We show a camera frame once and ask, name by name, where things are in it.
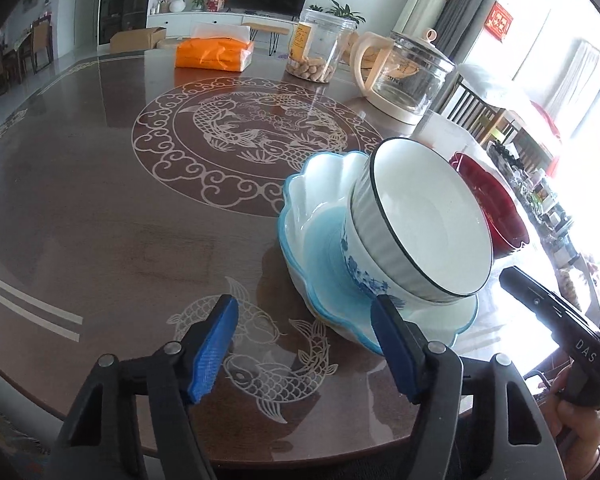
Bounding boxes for red cloth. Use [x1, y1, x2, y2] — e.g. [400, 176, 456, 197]
[530, 101, 563, 171]

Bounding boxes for red wall ornament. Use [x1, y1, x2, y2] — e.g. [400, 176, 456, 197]
[484, 1, 514, 42]

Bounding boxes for covered standing air conditioner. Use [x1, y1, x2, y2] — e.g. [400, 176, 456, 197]
[392, 0, 455, 41]

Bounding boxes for dark glass display cabinet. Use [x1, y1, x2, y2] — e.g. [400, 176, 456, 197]
[97, 0, 156, 51]

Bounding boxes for blue scalloped ceramic bowl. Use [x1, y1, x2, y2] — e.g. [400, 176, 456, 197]
[278, 151, 480, 356]

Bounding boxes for glass kettle cream handle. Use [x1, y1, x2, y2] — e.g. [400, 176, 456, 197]
[350, 29, 456, 126]

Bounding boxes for clear plastic snack jar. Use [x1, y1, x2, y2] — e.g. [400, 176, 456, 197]
[285, 8, 357, 83]

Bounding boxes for medium red flower plate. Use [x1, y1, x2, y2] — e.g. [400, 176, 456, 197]
[449, 152, 531, 261]

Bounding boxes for white ribbed bowl black rim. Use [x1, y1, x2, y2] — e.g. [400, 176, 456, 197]
[349, 137, 495, 303]

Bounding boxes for grey curtain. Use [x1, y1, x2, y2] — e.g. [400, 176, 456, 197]
[430, 0, 503, 68]

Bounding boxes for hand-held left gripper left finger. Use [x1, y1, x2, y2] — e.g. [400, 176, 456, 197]
[52, 294, 240, 480]

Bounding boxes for basket of assorted items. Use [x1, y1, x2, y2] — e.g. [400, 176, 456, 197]
[487, 140, 596, 281]

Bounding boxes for dark wooden bench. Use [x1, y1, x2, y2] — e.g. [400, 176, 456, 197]
[437, 75, 556, 171]

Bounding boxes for person's right hand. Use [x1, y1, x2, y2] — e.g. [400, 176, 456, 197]
[546, 369, 600, 457]

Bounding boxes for white bowl blue floral print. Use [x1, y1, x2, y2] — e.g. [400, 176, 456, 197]
[340, 205, 461, 311]

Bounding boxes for cardboard box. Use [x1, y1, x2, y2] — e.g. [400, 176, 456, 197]
[109, 26, 167, 53]

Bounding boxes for orange tissue pack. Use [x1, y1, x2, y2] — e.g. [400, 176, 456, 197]
[174, 22, 256, 72]

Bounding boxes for white pillow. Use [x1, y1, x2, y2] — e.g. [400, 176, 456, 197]
[455, 62, 536, 111]

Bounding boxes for dining table with chairs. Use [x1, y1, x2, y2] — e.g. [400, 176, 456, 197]
[0, 20, 56, 96]

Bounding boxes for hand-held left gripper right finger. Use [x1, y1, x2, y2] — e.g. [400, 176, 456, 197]
[370, 294, 568, 480]

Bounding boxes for large green potted plant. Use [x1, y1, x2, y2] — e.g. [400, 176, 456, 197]
[325, 0, 367, 23]

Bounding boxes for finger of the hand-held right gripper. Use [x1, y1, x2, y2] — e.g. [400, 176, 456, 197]
[499, 266, 583, 328]

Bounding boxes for wooden stool hairpin legs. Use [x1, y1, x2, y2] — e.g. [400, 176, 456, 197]
[241, 22, 292, 56]

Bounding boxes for white television cabinet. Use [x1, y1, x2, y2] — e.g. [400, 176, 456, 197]
[147, 10, 301, 41]

